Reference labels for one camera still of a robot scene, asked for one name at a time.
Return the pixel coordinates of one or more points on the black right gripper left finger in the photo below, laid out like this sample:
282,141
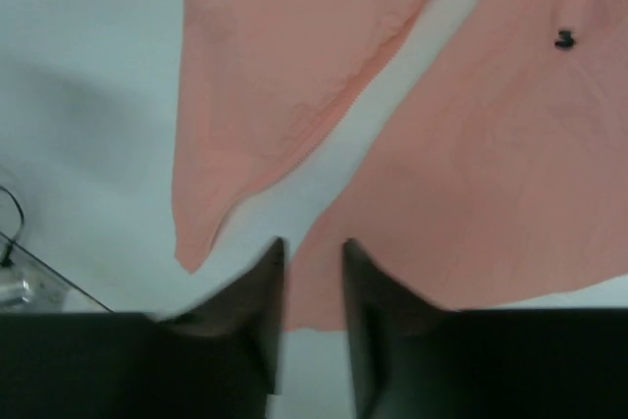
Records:
225,350

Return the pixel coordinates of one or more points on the salmon pink hooded jacket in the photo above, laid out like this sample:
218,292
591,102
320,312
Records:
500,177

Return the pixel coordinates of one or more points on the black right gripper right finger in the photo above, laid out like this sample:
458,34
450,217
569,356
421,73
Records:
402,348

